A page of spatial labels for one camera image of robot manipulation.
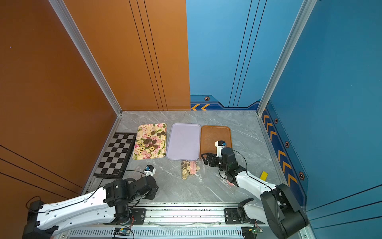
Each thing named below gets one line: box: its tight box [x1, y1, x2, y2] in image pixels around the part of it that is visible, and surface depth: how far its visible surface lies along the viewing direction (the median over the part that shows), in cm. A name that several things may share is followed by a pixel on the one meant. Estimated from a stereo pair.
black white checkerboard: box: [93, 132, 137, 179], surface depth 93 cm
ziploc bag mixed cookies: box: [180, 159, 206, 181], surface depth 89 cm
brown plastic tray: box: [199, 125, 232, 159], surface depth 107 cm
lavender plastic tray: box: [166, 122, 201, 161], surface depth 105 cm
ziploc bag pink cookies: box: [215, 170, 237, 195], surface depth 82 cm
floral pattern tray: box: [132, 122, 168, 161], surface depth 102 cm
